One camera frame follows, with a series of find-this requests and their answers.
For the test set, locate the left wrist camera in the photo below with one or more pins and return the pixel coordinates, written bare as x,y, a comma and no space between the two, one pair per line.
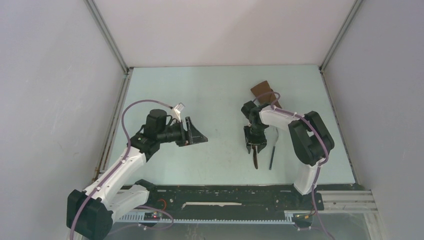
177,111

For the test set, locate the aluminium frame post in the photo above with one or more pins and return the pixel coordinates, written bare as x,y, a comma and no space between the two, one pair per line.
357,4
106,33

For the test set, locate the brown cloth napkin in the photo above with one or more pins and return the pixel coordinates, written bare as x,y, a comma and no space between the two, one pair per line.
264,93

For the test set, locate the left controller board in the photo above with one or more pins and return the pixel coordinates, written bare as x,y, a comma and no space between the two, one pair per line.
152,216

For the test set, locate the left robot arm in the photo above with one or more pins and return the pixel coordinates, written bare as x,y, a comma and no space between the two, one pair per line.
92,212

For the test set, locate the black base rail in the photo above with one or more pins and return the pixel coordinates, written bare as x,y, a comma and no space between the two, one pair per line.
246,203

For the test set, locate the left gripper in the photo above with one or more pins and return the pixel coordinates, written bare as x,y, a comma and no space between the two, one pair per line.
194,136

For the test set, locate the left aluminium frame post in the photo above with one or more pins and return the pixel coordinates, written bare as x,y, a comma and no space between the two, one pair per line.
106,33

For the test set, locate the right controller board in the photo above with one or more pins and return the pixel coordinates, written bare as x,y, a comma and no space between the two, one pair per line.
302,217

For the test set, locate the silver fork green handle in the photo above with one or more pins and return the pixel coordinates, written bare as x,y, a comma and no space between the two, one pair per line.
273,148

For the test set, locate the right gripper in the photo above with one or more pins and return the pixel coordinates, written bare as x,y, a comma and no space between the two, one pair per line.
262,141

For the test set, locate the controller board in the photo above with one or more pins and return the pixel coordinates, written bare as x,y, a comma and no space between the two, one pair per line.
302,217
152,216

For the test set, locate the right aluminium frame post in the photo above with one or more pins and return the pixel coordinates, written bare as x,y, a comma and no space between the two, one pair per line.
357,4

